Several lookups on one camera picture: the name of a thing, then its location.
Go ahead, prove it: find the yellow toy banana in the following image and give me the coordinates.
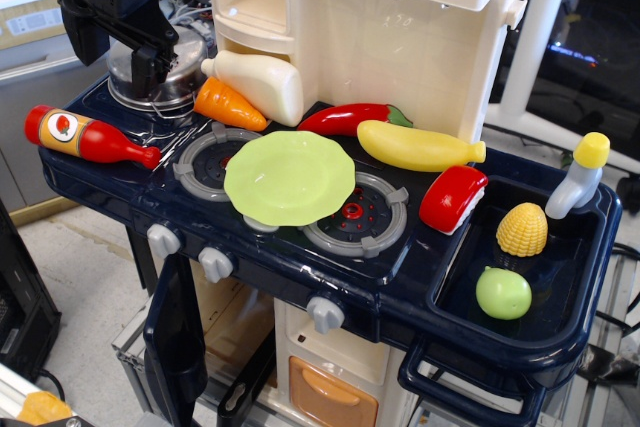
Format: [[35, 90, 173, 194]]
[[357, 120, 486, 172]]

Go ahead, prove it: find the light green plastic plate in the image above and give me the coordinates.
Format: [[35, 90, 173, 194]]
[[224, 131, 356, 227]]

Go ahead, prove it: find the red white toy sushi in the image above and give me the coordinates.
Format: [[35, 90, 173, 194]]
[[419, 166, 489, 235]]

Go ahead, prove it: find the stainless steel pot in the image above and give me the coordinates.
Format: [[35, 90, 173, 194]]
[[106, 24, 210, 112]]

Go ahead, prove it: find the orange toy carrot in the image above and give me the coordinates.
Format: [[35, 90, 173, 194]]
[[194, 77, 267, 132]]

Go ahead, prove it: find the grey stove knob middle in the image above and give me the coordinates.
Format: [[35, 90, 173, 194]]
[[198, 247, 234, 283]]

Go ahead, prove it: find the cream toy milk bottle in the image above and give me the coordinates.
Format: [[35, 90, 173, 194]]
[[201, 50, 304, 127]]

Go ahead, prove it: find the grey stove knob right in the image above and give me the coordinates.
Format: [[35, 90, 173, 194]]
[[306, 296, 345, 334]]

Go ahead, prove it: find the grey stove knob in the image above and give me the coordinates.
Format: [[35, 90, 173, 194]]
[[147, 224, 181, 259], [198, 247, 234, 283], [306, 296, 345, 334]]

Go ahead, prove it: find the yellow toy corn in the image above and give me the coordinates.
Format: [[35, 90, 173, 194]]
[[496, 202, 548, 257]]

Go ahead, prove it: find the red toy chili pepper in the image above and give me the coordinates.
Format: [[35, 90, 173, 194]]
[[297, 103, 413, 137]]

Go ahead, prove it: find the orange toy drawer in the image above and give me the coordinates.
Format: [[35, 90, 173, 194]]
[[289, 357, 378, 427]]

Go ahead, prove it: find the green toy pear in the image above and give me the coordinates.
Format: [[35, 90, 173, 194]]
[[475, 266, 532, 320]]

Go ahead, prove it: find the navy oven door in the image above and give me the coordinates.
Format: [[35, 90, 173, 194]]
[[143, 254, 208, 426]]

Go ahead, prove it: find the white post stand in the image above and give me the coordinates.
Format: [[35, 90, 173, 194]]
[[485, 0, 577, 148]]

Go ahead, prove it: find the grey yellow toy faucet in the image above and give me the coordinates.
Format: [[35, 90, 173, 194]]
[[544, 132, 610, 220]]

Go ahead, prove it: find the grey dishwasher appliance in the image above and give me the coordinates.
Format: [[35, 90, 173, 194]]
[[1, 0, 107, 212]]

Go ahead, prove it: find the grey stove knob left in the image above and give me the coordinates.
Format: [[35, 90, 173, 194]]
[[147, 224, 181, 259]]

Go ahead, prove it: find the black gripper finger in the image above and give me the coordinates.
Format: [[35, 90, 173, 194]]
[[131, 45, 176, 98], [59, 0, 110, 66]]

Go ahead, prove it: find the red toy ketchup bottle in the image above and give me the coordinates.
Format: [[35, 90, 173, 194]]
[[24, 105, 162, 169]]

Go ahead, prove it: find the navy cream toy kitchen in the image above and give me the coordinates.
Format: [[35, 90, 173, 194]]
[[40, 0, 622, 426]]

